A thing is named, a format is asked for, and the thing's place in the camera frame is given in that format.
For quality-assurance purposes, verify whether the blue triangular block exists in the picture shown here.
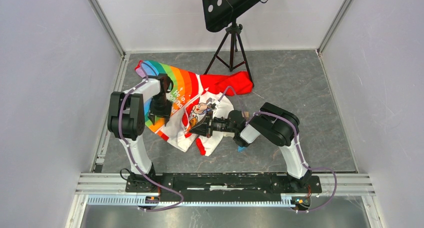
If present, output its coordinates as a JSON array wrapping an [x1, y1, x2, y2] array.
[[237, 146, 246, 152]]

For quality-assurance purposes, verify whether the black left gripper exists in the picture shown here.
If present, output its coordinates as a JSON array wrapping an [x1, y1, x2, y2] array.
[[147, 93, 173, 124]]

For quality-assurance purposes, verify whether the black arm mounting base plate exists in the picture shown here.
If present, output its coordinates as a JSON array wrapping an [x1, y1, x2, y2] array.
[[125, 173, 323, 203]]

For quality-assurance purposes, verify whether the black music stand tripod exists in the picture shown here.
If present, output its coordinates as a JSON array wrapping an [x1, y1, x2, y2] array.
[[202, 0, 268, 81]]

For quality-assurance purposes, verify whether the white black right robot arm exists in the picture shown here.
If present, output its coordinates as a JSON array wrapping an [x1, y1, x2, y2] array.
[[189, 102, 312, 192]]

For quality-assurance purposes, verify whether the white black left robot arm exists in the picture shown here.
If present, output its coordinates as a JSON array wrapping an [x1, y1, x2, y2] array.
[[107, 73, 174, 192]]

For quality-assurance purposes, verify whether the rainbow cartoon zip jacket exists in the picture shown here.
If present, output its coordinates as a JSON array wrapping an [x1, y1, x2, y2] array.
[[134, 60, 253, 156]]

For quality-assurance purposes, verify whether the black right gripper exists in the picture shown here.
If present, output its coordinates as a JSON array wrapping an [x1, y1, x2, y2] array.
[[188, 110, 237, 139]]

